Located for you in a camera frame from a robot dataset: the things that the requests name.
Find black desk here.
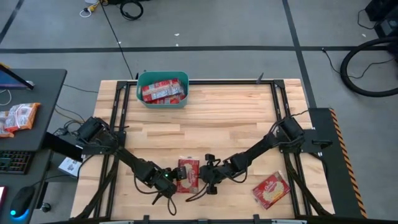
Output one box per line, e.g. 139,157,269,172
0,68,68,152
0,149,52,224

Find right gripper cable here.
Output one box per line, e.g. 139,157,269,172
185,167,249,203

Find teal plastic basket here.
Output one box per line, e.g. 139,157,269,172
136,70,190,110

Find coiled black cable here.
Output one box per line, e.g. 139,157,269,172
119,0,145,22

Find black platform with hazard stripe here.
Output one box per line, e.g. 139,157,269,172
307,107,368,219

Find black backlit keyboard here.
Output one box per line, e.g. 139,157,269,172
0,150,34,175

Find thin white cable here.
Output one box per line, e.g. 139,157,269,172
0,89,12,107

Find black computer mouse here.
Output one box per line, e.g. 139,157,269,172
9,185,36,219

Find thin black floor cable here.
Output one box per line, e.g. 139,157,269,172
63,83,100,94
321,47,396,80
356,8,379,31

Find red popcorn bag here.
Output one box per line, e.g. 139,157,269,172
141,78,185,103
251,170,292,210
150,92,187,105
176,156,201,194

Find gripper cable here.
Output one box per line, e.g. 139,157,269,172
132,174,178,217
185,167,249,203

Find orange snack bag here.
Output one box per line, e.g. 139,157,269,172
0,110,16,139

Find long thin black cable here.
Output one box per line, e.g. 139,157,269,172
98,0,135,81

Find snack packets on desk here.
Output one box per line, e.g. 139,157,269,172
4,102,42,133

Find large black hose ring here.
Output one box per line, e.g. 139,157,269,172
340,36,398,98

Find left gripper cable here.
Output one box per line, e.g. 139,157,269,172
132,174,178,217

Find black control box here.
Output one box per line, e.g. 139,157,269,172
42,131,84,162

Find black metal table frame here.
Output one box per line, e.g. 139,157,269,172
70,79,335,224

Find computer monitor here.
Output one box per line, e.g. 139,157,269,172
0,63,35,91

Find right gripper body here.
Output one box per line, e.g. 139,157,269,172
198,160,233,187

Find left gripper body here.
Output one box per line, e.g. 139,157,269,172
141,166,178,199

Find black equipment case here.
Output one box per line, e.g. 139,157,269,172
364,0,398,39

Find yellow and white power cord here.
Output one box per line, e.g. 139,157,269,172
78,0,102,19

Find small white box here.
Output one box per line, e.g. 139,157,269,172
58,156,83,179

